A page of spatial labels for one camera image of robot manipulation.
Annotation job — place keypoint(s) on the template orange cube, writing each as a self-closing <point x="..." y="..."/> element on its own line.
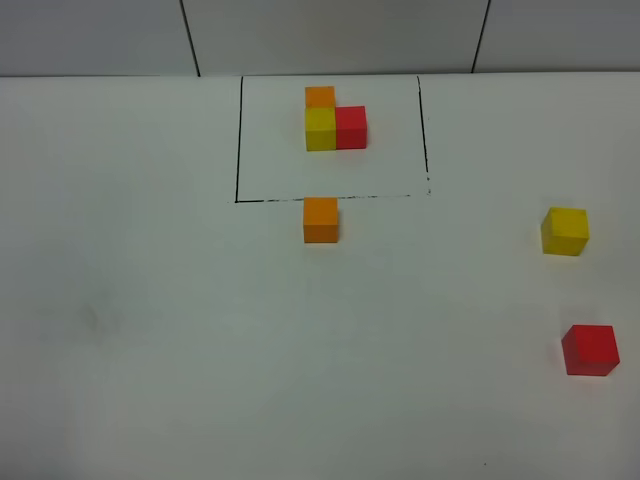
<point x="320" y="97"/>

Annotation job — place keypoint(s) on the template red cube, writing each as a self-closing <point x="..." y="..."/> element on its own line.
<point x="351" y="127"/>

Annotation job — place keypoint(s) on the template yellow cube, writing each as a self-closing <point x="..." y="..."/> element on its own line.
<point x="320" y="129"/>

